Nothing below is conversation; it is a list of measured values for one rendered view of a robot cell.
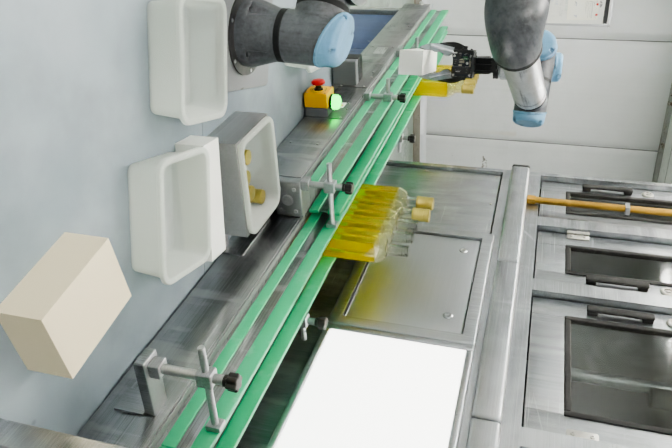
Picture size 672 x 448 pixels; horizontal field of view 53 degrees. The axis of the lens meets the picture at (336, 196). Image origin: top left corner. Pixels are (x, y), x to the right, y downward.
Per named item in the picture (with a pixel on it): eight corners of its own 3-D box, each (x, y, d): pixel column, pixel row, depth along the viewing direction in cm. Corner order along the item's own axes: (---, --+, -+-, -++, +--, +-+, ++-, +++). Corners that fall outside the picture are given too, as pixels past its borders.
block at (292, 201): (275, 216, 163) (302, 219, 161) (271, 181, 159) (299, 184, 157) (280, 209, 166) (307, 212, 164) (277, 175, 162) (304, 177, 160)
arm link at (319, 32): (273, 51, 139) (335, 57, 136) (287, -9, 141) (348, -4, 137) (291, 72, 151) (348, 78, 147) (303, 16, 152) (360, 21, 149)
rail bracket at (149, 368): (116, 418, 111) (241, 445, 105) (94, 339, 103) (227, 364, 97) (132, 397, 115) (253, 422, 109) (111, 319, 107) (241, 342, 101)
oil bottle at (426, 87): (398, 95, 258) (472, 99, 250) (398, 81, 256) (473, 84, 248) (401, 90, 263) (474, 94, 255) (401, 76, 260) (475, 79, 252)
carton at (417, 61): (399, 49, 169) (423, 50, 167) (416, 48, 191) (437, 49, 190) (398, 74, 170) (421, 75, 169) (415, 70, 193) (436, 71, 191)
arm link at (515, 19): (537, 49, 114) (554, 131, 159) (547, -11, 116) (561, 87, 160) (470, 45, 119) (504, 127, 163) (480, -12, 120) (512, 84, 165)
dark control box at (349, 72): (331, 84, 218) (356, 85, 215) (330, 60, 214) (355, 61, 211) (338, 76, 224) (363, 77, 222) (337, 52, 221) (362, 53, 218)
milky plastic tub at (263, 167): (216, 234, 147) (253, 239, 144) (201, 141, 136) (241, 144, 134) (248, 197, 161) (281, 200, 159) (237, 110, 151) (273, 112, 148)
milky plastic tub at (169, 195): (120, 283, 116) (164, 290, 114) (113, 156, 111) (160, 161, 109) (172, 253, 133) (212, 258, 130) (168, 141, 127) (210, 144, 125)
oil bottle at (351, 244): (300, 254, 164) (385, 265, 158) (299, 234, 161) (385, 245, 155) (308, 242, 169) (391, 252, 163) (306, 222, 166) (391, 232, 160)
